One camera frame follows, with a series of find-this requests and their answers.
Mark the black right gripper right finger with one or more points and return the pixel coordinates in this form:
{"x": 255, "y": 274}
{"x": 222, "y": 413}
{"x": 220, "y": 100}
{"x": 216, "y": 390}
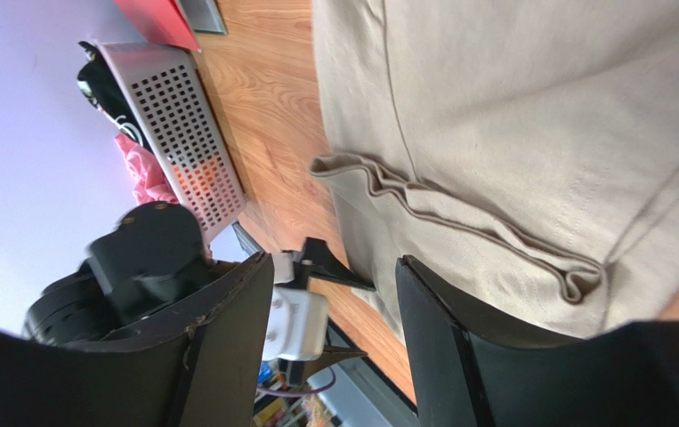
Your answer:
{"x": 475, "y": 365}

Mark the green folder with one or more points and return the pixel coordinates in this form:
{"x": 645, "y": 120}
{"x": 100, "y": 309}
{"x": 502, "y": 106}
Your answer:
{"x": 203, "y": 16}

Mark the pink t-shirt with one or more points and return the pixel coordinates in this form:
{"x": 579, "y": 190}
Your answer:
{"x": 150, "y": 183}

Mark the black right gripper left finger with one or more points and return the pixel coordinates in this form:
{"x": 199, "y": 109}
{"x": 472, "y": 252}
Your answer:
{"x": 192, "y": 363}

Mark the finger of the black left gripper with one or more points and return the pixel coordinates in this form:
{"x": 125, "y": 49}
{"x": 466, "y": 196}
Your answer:
{"x": 318, "y": 261}
{"x": 330, "y": 356}

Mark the beige t-shirt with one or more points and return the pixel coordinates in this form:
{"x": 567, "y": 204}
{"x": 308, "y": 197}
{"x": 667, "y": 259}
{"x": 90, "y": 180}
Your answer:
{"x": 526, "y": 151}

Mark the white laundry basket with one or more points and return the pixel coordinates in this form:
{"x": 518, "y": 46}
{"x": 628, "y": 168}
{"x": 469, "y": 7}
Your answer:
{"x": 164, "y": 92}

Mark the red folder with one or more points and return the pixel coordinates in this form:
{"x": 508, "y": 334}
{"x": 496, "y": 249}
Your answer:
{"x": 160, "y": 22}

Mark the black floral t-shirt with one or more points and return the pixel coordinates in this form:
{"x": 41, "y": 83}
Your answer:
{"x": 96, "y": 82}

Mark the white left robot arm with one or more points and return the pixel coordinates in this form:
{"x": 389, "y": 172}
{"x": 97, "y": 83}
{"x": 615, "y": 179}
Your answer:
{"x": 155, "y": 258}

